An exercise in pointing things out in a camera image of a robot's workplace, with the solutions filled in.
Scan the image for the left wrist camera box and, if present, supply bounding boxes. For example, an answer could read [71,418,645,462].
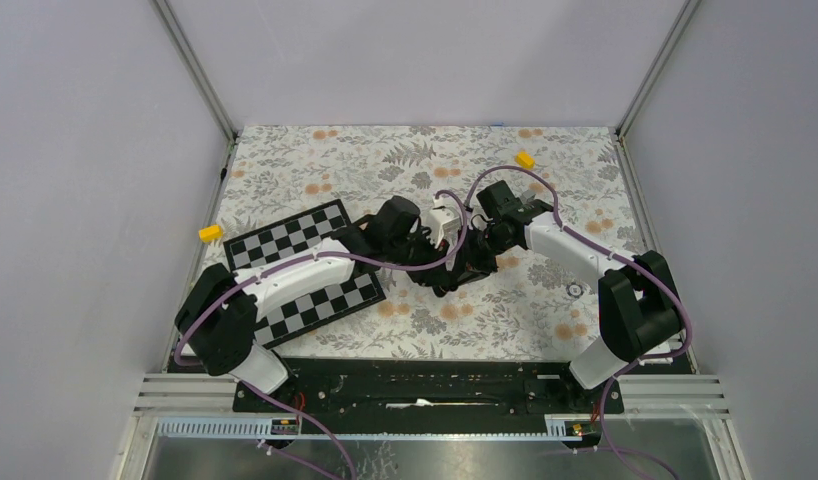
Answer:
[423,206,462,248]

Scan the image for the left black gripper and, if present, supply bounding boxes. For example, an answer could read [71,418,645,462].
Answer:
[386,227,451,288]

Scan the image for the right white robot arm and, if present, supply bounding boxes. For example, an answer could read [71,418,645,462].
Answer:
[463,181,684,412]

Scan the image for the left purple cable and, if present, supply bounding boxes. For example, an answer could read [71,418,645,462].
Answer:
[173,190,470,480]

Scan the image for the floral patterned table mat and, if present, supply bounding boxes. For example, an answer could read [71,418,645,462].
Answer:
[213,126,644,361]

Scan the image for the black white checkerboard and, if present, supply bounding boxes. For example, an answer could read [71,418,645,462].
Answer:
[224,200,385,349]

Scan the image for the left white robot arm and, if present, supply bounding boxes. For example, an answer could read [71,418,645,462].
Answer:
[173,190,468,411]

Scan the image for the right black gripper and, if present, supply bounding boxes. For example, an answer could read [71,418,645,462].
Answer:
[450,225,515,287]

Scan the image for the yellow block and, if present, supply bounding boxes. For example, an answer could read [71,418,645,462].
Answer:
[514,151,535,170]
[198,224,224,243]

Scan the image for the round blue white token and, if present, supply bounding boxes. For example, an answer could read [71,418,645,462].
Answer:
[566,283,583,298]

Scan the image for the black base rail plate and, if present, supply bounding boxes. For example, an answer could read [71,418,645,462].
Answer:
[232,357,626,437]

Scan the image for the yellow block far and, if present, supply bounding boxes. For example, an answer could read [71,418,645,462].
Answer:
[514,151,535,170]

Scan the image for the yellow block left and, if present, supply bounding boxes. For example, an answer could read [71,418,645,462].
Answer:
[198,224,224,243]

